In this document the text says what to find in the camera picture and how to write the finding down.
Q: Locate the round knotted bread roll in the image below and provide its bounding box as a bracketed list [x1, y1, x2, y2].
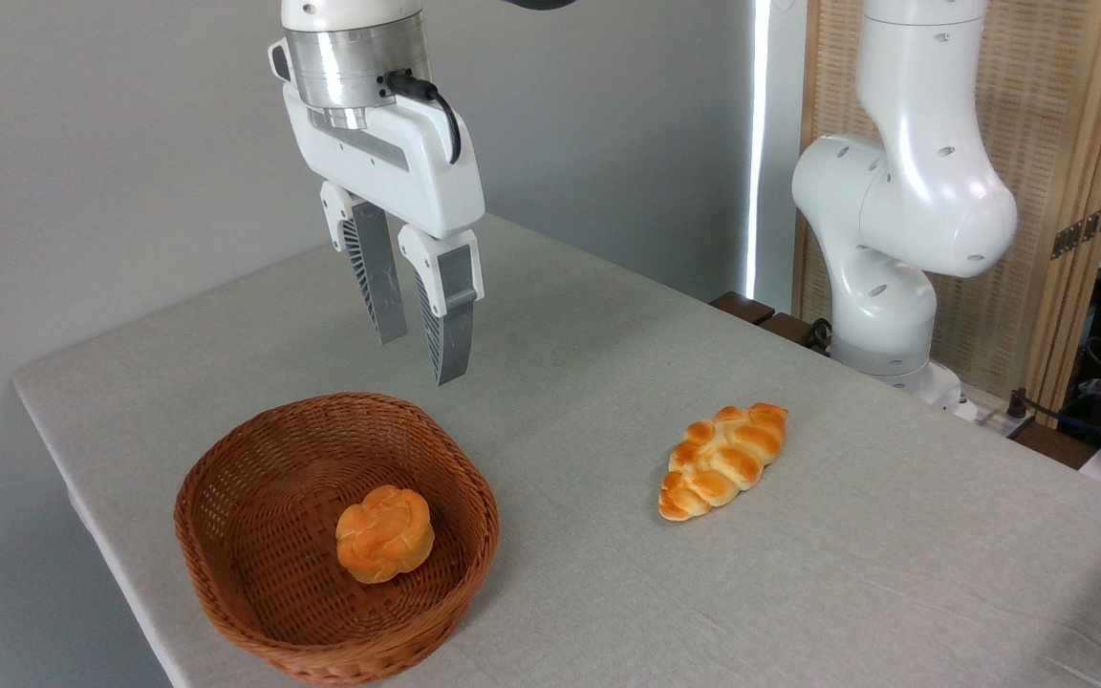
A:
[335, 484, 436, 585]

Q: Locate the white vertical light strip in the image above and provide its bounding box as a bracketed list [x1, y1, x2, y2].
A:
[745, 0, 773, 299]

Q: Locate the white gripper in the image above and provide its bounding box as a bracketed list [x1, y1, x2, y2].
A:
[269, 38, 486, 387]

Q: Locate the brown woven wicker basket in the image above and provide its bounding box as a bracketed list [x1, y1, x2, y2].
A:
[174, 392, 501, 686]

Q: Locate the dark metal screen hinge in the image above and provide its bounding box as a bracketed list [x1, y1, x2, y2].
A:
[1050, 203, 1101, 261]

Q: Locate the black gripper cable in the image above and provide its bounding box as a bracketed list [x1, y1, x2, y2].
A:
[383, 71, 464, 165]

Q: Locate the grey tablecloth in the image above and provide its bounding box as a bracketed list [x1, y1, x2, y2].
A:
[13, 212, 1101, 688]

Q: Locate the long braided bread loaf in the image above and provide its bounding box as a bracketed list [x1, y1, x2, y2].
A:
[658, 402, 789, 523]

